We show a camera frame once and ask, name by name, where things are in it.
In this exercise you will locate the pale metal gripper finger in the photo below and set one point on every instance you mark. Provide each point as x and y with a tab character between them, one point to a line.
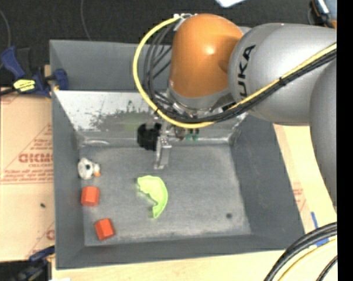
165	157
158	159

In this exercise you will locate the light green toy lettuce leaf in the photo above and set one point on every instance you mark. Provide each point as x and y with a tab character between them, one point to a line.
157	193

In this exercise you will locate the grey metal bin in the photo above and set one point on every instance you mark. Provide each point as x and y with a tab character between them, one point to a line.
193	203

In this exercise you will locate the white toy duck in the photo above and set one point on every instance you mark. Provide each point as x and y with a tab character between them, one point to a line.
87	168

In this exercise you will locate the red-orange rounded block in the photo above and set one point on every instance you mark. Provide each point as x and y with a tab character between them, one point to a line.
90	195

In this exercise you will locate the red-orange angular block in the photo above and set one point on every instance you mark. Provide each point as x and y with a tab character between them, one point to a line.
104	229

